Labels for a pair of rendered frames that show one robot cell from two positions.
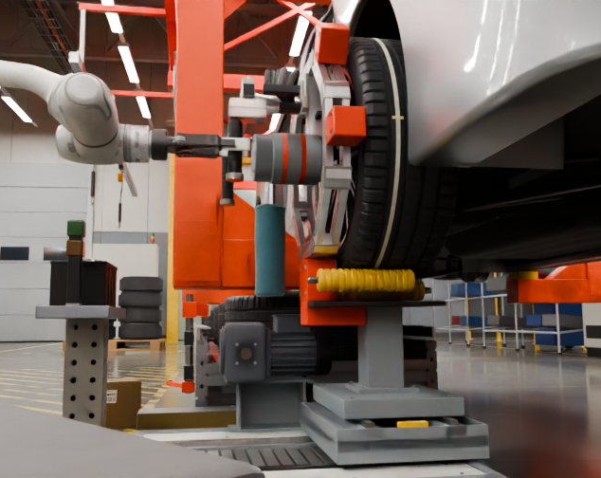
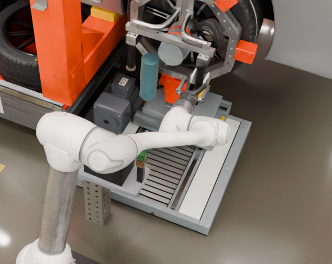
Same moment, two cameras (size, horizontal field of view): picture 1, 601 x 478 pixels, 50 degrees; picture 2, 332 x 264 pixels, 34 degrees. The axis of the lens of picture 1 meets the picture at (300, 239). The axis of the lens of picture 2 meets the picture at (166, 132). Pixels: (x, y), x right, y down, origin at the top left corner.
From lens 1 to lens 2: 2.89 m
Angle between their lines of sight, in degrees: 79
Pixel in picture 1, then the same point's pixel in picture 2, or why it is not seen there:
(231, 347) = (123, 121)
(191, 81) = not seen: outside the picture
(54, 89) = (213, 140)
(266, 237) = (155, 76)
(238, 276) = (90, 75)
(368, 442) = not seen: hidden behind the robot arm
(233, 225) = (85, 51)
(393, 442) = not seen: hidden behind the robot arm
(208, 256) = (81, 78)
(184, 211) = (70, 65)
